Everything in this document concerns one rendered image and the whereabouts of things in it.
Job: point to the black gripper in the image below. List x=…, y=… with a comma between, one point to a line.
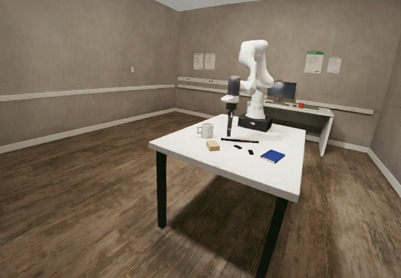
x=230, y=107

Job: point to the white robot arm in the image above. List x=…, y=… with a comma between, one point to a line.
x=258, y=73

